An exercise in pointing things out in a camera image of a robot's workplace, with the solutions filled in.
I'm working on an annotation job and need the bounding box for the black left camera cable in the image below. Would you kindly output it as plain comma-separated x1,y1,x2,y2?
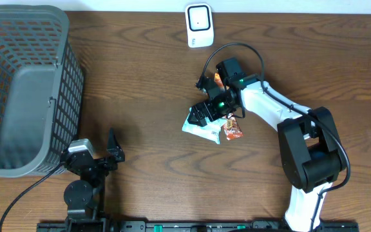
0,164,64,232

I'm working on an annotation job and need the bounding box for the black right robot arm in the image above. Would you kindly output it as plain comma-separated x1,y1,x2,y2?
185,58,350,231

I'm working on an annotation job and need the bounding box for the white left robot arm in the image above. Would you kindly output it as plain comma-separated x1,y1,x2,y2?
61,129,125,231

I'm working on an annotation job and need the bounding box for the black camera cable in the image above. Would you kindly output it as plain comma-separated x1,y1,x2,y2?
195,42,352,231
0,164,64,232

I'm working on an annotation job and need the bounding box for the orange white snack packet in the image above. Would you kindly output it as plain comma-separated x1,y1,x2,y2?
214,73,225,91

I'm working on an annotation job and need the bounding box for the orange Top candy bar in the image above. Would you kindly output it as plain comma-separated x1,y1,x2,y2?
223,114,243,140

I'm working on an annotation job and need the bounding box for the white barcode scanner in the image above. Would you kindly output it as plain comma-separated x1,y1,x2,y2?
185,3,214,48

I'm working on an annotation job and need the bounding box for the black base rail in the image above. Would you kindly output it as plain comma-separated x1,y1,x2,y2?
37,219,360,232

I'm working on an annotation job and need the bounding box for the dark grey plastic basket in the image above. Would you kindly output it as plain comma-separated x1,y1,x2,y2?
0,5,84,178

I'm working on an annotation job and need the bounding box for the black right camera cable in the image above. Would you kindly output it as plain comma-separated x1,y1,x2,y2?
195,42,352,231

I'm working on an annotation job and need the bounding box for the light blue wipes packet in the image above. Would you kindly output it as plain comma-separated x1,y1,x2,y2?
182,118,227,144

